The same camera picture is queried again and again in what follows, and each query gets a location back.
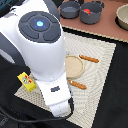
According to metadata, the grey pot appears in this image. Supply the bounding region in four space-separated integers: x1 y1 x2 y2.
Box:
60 1 80 19
80 0 104 24

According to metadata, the left grey pot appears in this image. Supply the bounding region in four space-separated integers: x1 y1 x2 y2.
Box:
60 1 80 19

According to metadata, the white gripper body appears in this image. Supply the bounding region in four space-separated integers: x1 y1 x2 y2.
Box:
36 74 71 117

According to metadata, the woven beige placemat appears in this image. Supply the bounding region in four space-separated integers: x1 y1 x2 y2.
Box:
14 31 117 128

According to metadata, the right grey pot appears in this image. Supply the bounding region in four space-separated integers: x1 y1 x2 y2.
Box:
80 0 104 24

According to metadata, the knife with wooden handle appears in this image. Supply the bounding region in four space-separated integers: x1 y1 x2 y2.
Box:
79 55 99 63

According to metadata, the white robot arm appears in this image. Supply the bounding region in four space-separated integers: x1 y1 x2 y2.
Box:
0 0 71 117

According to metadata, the fork with wooden handle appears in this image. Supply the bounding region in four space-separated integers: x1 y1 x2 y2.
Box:
68 80 87 89

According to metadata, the red toy tomato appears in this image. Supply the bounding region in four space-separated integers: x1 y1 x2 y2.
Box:
83 9 91 14

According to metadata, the yellow butter block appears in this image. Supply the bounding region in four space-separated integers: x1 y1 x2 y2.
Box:
18 72 36 92

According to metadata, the round wooden plate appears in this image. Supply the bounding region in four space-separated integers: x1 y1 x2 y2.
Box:
65 55 84 79

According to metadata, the pink mat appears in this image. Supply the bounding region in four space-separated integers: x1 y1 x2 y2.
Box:
60 0 128 43

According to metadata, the cream bowl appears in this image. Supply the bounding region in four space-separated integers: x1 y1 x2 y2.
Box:
116 4 128 31

